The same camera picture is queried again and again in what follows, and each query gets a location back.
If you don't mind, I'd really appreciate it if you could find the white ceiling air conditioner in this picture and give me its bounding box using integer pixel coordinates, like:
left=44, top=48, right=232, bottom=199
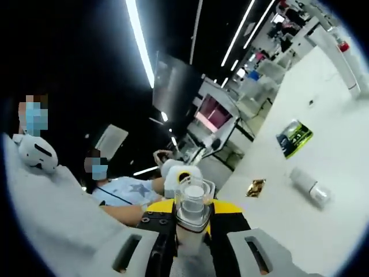
left=96, top=123, right=130, bottom=160

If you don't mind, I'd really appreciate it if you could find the green black skincare sachet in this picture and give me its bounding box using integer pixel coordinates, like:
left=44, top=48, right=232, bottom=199
left=276, top=119, right=314, bottom=160

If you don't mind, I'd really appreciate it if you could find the black chest device cable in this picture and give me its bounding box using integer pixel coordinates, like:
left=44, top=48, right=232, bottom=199
left=96, top=186, right=134, bottom=206

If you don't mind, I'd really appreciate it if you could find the black hanging screen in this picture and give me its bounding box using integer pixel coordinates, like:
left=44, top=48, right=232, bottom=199
left=152, top=51, right=204, bottom=118

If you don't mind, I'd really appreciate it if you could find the gold foil skincare sachet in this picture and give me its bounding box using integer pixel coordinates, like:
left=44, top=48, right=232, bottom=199
left=245, top=178, right=266, bottom=198

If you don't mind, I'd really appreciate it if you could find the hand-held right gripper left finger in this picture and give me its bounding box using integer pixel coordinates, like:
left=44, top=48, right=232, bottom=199
left=109, top=199, right=177, bottom=277

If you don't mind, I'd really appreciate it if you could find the ceiling light strip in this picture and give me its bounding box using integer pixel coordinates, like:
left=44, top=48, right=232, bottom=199
left=125, top=0, right=156, bottom=89
left=220, top=0, right=257, bottom=68
left=243, top=0, right=277, bottom=50

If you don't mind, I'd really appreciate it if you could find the purple screen monitor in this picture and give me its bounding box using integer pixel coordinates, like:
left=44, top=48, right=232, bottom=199
left=193, top=94, right=235, bottom=131

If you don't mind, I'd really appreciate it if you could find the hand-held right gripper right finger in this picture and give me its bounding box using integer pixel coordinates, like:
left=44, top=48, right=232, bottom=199
left=208, top=199, right=292, bottom=277

